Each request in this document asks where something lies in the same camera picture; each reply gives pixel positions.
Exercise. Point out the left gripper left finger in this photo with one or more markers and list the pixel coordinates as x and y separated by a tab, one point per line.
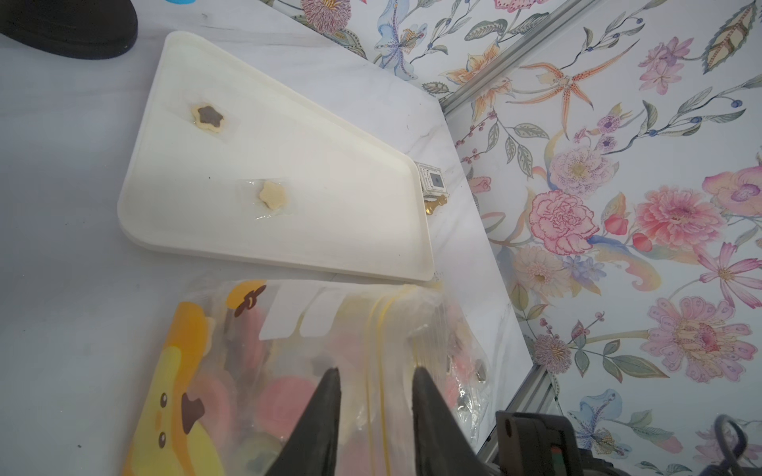
312	446

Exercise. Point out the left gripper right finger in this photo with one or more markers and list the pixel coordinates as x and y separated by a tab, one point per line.
440	446

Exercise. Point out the ziploc bag yellow duck print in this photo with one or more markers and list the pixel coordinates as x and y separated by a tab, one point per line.
241	362

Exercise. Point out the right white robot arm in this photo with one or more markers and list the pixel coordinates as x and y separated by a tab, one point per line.
537	444

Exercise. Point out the small golden bone charm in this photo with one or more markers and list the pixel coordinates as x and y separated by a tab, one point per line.
432	204

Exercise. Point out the plain star cookie on tray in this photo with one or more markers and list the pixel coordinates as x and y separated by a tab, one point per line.
273	195

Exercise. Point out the small QR code box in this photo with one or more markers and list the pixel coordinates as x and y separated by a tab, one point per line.
432	182

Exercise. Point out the white rectangular tray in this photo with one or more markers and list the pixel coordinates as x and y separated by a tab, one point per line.
356	204

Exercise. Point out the chocolate star cookie on tray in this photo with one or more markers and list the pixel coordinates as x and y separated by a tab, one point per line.
206	117

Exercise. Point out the black microphone stand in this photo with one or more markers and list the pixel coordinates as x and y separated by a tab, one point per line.
79	29

